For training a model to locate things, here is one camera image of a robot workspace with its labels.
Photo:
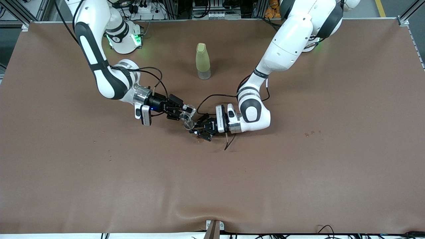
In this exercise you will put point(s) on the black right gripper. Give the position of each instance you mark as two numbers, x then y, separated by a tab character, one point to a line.
158	101

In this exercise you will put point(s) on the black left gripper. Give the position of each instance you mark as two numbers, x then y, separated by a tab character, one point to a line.
211	125

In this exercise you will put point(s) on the metal jigger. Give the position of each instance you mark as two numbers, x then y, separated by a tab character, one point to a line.
189	125

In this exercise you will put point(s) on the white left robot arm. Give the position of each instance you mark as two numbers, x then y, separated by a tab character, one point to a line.
289	39

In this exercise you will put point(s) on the yellow-green plastic bottle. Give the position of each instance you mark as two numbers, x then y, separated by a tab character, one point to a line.
202	59

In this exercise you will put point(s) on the brown table cover mat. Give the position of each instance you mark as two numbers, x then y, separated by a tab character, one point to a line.
212	182

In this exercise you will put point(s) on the white electrical device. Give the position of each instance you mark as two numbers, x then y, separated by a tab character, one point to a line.
215	15

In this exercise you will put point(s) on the white power strip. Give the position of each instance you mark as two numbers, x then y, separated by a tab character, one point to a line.
146	10

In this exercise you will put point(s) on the orange snack packets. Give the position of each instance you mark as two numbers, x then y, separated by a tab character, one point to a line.
272	11

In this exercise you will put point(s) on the metal table edge bracket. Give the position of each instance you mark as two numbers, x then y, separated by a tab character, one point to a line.
214	230

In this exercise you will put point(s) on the aluminium frame post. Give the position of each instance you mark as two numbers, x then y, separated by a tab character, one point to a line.
20	11
410	11

